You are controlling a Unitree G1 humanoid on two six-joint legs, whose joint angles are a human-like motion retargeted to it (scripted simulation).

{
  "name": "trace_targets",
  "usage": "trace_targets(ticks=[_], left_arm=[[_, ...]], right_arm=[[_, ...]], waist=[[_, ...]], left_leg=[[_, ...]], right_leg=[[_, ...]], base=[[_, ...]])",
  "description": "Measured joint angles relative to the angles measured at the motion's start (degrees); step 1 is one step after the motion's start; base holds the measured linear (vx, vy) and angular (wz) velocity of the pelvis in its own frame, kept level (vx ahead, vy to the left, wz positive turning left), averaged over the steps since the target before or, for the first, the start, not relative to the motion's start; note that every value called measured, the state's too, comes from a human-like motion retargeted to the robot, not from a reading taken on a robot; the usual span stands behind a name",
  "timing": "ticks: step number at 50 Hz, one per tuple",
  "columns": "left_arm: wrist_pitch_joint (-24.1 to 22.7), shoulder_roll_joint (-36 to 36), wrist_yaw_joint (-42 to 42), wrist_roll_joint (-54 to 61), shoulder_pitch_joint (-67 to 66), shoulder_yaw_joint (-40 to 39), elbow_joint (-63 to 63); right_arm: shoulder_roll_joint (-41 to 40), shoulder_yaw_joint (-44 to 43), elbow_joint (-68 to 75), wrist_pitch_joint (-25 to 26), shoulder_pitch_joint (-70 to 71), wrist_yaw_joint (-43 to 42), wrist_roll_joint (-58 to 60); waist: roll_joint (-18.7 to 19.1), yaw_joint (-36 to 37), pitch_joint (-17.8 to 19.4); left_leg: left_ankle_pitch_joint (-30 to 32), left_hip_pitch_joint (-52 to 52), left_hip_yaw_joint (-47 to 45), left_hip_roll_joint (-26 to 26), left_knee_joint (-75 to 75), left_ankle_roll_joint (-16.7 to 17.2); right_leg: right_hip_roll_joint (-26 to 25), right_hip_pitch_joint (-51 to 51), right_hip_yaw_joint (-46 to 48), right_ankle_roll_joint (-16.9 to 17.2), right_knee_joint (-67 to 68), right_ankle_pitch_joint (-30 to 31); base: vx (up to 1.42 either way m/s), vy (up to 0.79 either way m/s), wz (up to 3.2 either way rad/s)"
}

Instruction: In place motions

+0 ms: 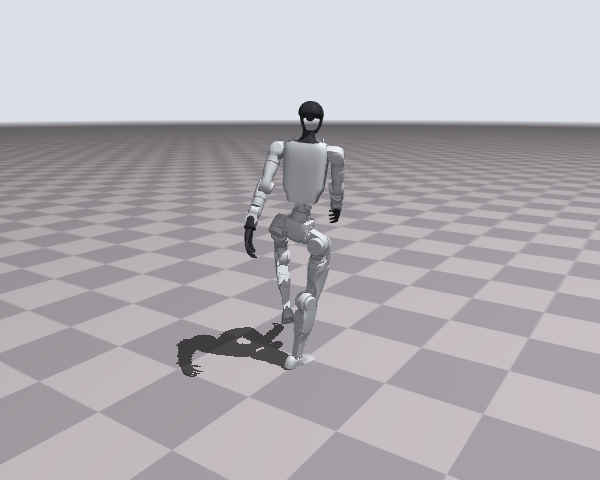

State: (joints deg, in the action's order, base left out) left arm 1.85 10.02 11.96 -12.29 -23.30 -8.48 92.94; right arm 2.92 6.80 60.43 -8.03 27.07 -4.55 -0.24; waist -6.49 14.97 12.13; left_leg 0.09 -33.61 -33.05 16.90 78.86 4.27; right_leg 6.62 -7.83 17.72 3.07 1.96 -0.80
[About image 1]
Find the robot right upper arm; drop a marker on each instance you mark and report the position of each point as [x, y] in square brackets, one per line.
[336, 156]

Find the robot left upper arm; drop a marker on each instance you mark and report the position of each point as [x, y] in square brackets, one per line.
[275, 153]

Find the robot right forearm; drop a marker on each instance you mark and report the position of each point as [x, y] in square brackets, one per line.
[336, 201]

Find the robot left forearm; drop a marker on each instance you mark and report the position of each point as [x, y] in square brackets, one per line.
[256, 207]

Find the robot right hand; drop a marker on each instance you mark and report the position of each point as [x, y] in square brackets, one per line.
[336, 213]

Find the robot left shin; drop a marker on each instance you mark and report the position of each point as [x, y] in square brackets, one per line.
[283, 280]

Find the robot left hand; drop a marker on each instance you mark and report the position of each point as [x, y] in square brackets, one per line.
[249, 235]

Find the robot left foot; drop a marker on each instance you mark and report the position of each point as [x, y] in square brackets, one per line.
[287, 316]

